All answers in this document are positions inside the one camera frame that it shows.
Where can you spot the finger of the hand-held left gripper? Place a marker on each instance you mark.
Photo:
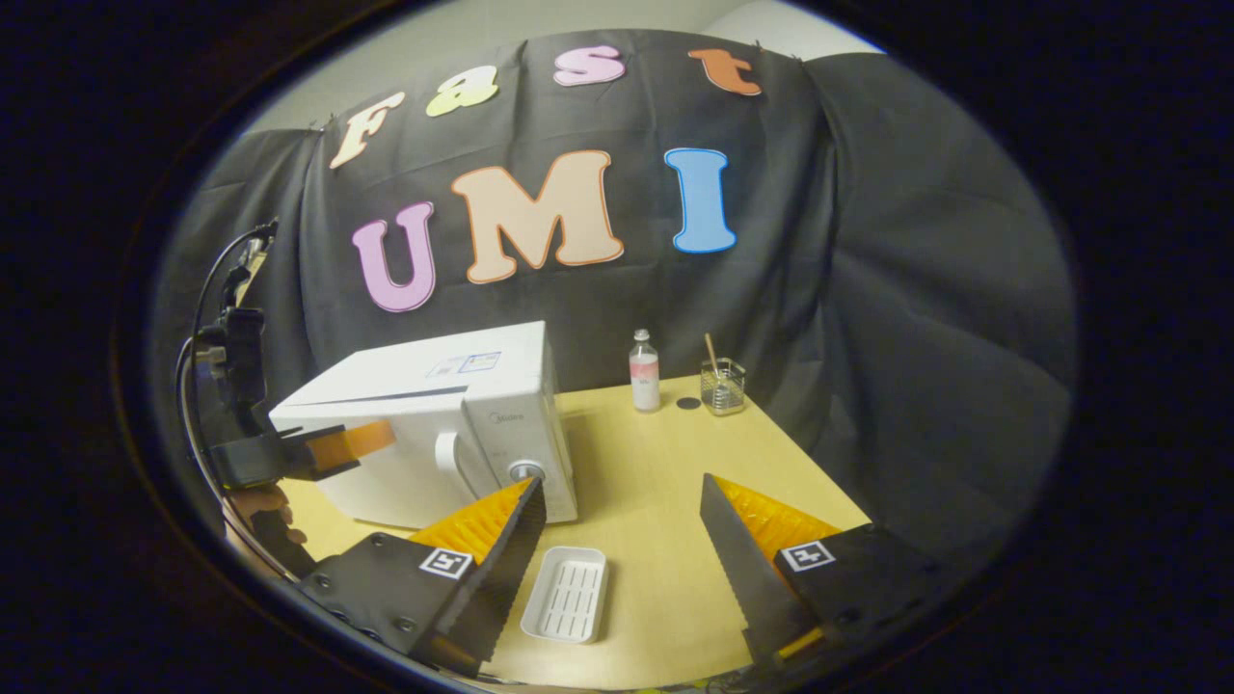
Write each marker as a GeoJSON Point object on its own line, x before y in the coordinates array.
{"type": "Point", "coordinates": [328, 458]}

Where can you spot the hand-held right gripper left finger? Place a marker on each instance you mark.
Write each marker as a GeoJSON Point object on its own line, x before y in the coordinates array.
{"type": "Point", "coordinates": [511, 559]}

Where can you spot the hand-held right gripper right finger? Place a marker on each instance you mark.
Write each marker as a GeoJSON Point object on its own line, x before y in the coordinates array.
{"type": "Point", "coordinates": [737, 569]}

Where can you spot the white microwave oven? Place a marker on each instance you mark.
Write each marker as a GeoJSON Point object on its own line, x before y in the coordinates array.
{"type": "Point", "coordinates": [415, 386]}

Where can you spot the small white plastic tray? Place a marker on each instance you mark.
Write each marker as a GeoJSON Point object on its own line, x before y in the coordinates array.
{"type": "Point", "coordinates": [564, 598]}

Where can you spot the glass beaker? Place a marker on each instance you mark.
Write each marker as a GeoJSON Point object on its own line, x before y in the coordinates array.
{"type": "Point", "coordinates": [723, 390]}

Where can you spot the small clear bottle pink label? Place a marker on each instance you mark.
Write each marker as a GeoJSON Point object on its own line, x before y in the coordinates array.
{"type": "Point", "coordinates": [645, 376]}

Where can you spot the wooden stick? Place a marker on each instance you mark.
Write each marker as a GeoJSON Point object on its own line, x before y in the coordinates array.
{"type": "Point", "coordinates": [711, 355]}

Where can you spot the black backdrop cloth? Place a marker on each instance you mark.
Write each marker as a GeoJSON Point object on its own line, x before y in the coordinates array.
{"type": "Point", "coordinates": [916, 289]}

